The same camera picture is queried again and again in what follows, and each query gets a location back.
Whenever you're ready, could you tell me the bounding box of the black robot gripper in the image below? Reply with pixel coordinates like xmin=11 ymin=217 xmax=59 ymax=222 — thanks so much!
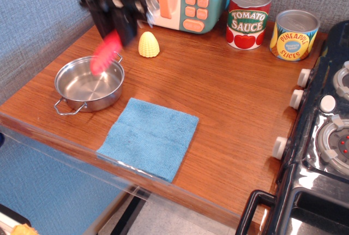
xmin=80 ymin=0 xmax=153 ymax=47

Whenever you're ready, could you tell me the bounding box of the red handled metal spoon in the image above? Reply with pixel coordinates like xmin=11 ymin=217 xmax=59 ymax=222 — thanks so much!
xmin=90 ymin=0 xmax=159 ymax=75

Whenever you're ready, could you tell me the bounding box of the yellow toy corn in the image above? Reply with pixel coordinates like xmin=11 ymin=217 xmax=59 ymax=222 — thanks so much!
xmin=138 ymin=32 xmax=160 ymax=58

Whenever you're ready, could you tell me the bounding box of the blue cloth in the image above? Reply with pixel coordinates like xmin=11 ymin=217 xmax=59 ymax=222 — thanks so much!
xmin=97 ymin=98 xmax=199 ymax=182

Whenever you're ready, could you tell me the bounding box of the black toy stove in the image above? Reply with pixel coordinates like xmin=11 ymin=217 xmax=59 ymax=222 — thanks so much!
xmin=236 ymin=21 xmax=348 ymax=234

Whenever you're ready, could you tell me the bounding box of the small steel pot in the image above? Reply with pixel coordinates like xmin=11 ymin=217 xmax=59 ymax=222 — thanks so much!
xmin=54 ymin=54 xmax=125 ymax=116

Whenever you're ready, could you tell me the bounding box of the orange plush object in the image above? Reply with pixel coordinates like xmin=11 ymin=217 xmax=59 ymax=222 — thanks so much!
xmin=11 ymin=224 xmax=38 ymax=235

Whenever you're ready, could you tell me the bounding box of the pineapple slices can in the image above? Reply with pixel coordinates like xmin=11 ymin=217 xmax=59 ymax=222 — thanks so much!
xmin=269 ymin=9 xmax=320 ymax=62

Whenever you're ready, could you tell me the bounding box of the tomato sauce can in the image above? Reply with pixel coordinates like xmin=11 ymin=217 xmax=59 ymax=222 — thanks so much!
xmin=226 ymin=0 xmax=272 ymax=50

